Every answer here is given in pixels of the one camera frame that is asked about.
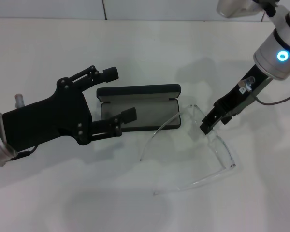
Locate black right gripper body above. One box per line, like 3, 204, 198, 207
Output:
212, 63, 272, 122

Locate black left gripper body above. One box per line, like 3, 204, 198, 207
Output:
1, 76, 94, 152

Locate black glasses case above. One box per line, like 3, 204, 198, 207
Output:
96, 83, 182, 133

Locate clear white glasses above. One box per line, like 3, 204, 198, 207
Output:
139, 103, 237, 197

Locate right gripper metal connector plug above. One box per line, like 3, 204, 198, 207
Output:
238, 76, 256, 93

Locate gripper metal connector plug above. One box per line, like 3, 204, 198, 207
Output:
14, 94, 25, 108
238, 76, 256, 93

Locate left gripper metal connector plug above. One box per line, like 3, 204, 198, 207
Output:
14, 94, 25, 108

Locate right gripper dark cable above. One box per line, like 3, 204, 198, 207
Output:
253, 84, 290, 106

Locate gripper dark cable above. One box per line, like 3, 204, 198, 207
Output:
10, 144, 38, 161
253, 84, 290, 106

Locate left gripper dark cable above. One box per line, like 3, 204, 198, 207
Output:
10, 144, 38, 161

